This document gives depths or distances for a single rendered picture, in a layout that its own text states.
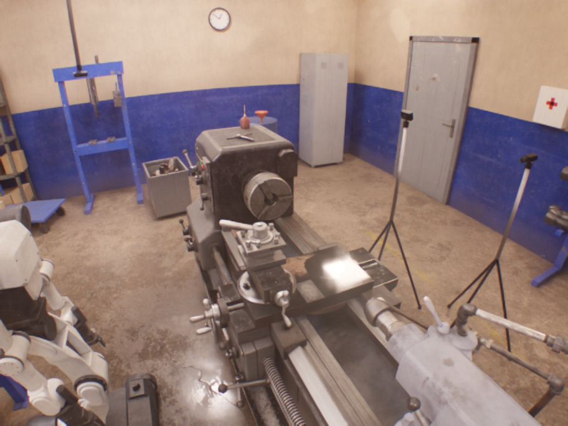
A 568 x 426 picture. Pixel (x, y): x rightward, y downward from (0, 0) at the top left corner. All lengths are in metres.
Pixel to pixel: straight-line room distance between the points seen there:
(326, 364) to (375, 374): 0.24
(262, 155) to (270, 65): 3.58
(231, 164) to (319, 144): 3.63
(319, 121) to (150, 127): 2.59
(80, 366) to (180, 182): 2.76
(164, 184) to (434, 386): 3.48
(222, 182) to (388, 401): 1.36
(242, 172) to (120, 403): 1.49
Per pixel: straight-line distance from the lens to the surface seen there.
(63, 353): 1.47
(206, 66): 5.07
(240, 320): 1.34
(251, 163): 1.87
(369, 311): 1.06
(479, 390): 0.91
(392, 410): 1.32
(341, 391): 1.20
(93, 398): 1.66
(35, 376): 1.34
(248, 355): 1.34
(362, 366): 1.41
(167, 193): 3.92
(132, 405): 2.04
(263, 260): 1.32
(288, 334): 1.28
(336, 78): 5.30
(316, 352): 1.28
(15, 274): 1.22
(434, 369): 0.90
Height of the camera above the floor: 1.84
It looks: 28 degrees down
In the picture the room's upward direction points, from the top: straight up
